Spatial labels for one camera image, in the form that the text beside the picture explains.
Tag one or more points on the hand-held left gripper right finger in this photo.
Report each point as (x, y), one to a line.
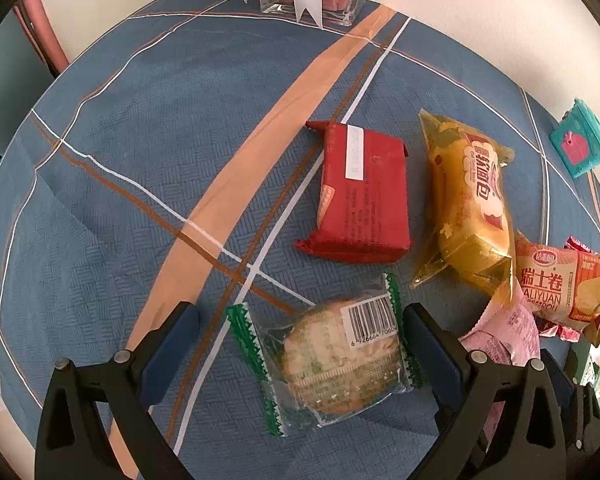
(427, 345)

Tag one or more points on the yellow bread packet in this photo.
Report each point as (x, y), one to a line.
(469, 210)

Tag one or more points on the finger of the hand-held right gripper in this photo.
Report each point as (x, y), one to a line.
(579, 410)

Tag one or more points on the green-edged clear pastry packet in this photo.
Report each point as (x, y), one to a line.
(330, 360)

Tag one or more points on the teal toy box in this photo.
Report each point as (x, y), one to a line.
(577, 145)

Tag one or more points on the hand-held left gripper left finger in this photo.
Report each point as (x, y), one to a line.
(177, 345)

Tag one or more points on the red rice cracker packet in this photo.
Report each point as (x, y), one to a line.
(577, 246)

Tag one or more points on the blue checked tablecloth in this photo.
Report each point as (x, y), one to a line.
(130, 160)

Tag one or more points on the pink snack packet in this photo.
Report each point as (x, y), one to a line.
(509, 330)

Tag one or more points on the orange roll cake packet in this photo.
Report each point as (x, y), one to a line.
(554, 280)

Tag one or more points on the pink wooden chair frame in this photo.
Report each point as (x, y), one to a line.
(42, 30)

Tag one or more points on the plain red snack packet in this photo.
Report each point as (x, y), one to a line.
(364, 200)

